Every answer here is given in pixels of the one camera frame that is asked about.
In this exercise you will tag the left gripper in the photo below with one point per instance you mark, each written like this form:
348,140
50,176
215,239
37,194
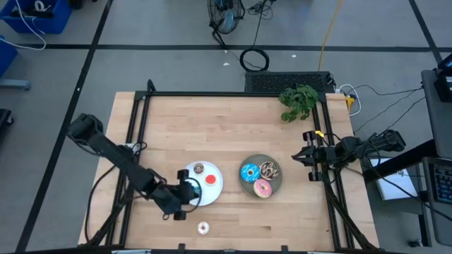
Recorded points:
169,197

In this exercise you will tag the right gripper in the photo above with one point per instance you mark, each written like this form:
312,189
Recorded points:
323,157

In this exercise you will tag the small red donut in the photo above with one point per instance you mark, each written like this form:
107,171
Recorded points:
207,180

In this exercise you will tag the small chocolate donut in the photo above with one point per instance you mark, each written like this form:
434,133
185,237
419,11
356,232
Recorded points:
195,168

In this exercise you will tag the large chocolate frosted donut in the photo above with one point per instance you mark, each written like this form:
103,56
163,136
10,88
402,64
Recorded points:
263,168

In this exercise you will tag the large blue frosted donut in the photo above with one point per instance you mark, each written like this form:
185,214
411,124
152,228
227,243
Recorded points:
245,175

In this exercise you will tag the large pink frosted donut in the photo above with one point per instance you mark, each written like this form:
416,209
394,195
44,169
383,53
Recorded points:
257,192

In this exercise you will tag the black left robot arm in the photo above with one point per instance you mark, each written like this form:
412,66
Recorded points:
116,155

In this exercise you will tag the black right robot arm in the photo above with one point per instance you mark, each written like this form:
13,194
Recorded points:
383,141

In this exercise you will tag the white round plate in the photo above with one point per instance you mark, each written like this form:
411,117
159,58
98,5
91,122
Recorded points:
213,194

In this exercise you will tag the yellow label tag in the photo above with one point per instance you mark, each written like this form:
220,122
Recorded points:
319,133

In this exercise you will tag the small white frosted donut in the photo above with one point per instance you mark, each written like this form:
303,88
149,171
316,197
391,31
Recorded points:
199,228

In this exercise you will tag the green potted plant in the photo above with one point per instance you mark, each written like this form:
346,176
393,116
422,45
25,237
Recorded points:
298,100

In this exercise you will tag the white paper sheet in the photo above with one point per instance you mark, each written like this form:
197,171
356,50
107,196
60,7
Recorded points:
395,183

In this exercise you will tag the black keyboard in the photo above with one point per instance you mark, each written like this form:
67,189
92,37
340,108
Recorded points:
443,183

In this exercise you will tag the grey desk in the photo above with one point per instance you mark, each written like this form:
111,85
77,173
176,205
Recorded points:
439,116

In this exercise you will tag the black floor fan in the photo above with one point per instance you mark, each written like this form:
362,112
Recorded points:
226,19

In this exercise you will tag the black rig frame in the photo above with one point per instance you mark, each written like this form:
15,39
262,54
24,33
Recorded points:
229,94

